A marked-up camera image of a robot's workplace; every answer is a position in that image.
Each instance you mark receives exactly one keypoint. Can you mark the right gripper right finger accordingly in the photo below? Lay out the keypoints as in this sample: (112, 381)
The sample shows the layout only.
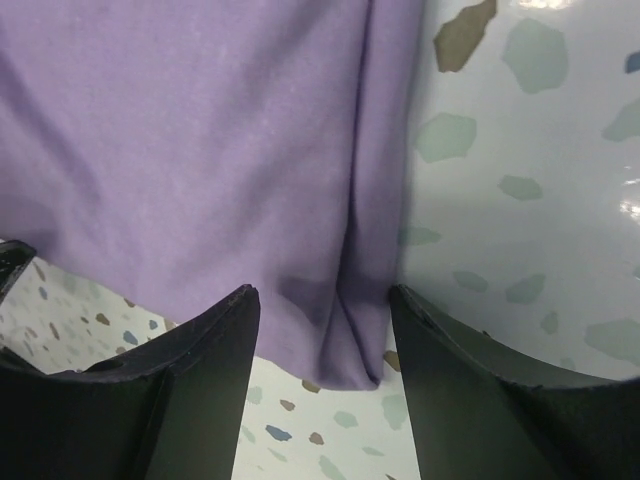
(481, 410)

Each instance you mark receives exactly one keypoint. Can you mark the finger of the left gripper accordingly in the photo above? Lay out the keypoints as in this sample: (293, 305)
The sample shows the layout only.
(15, 257)

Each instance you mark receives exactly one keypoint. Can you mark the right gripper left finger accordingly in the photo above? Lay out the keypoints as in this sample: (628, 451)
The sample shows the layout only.
(170, 408)

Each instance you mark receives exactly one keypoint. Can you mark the purple t shirt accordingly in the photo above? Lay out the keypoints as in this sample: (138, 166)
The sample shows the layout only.
(172, 151)

